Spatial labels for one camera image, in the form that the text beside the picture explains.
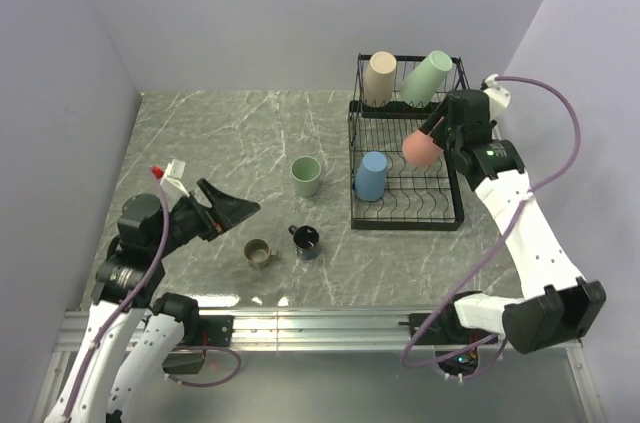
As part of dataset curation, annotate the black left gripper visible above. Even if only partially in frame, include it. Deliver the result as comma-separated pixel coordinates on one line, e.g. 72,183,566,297
150,176,259,258

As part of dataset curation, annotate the pink plastic tumbler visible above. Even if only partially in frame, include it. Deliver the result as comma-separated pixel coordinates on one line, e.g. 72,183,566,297
402,130,443,168

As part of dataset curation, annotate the large green plastic tumbler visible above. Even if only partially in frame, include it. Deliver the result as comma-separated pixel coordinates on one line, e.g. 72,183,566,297
399,50,453,107

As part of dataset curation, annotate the beige plastic tumbler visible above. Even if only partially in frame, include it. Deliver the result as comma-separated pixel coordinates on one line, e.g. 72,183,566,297
363,51,397,107

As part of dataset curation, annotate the small green plastic tumbler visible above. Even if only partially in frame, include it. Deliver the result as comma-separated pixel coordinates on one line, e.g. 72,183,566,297
291,156,321,198

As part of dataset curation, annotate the blue plastic tumbler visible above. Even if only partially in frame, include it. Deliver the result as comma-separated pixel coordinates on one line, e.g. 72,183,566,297
354,151,388,202

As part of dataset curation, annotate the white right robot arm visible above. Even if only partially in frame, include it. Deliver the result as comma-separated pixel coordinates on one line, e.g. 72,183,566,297
420,87,606,354

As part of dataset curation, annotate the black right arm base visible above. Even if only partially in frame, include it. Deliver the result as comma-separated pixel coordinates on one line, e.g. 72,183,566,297
398,310,498,346

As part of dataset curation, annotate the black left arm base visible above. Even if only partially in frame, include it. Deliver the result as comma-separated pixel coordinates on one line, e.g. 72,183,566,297
200,314,234,347

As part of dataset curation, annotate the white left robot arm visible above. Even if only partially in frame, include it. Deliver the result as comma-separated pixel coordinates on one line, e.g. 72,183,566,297
46,179,260,422

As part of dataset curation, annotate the olive ceramic mug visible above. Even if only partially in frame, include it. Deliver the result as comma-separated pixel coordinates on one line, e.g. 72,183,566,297
243,239,278,269

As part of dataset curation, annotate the dark blue ceramic mug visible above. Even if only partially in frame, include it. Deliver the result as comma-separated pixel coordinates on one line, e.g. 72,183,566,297
288,225,320,261

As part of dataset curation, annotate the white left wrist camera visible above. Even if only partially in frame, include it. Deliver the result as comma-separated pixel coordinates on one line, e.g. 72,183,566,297
160,159,189,201

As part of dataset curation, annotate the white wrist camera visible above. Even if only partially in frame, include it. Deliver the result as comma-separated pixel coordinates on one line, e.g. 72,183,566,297
160,159,189,201
481,73,511,120

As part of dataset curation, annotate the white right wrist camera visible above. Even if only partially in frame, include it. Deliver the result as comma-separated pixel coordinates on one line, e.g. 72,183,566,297
481,73,511,120

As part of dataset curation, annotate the black wire dish rack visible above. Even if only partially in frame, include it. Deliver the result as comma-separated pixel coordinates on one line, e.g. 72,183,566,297
348,54,468,231

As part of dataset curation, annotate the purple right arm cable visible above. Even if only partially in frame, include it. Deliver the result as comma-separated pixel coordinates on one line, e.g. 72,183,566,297
401,74,582,384

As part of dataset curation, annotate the aluminium mounting rail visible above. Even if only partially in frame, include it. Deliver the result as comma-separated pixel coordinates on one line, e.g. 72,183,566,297
29,306,609,423

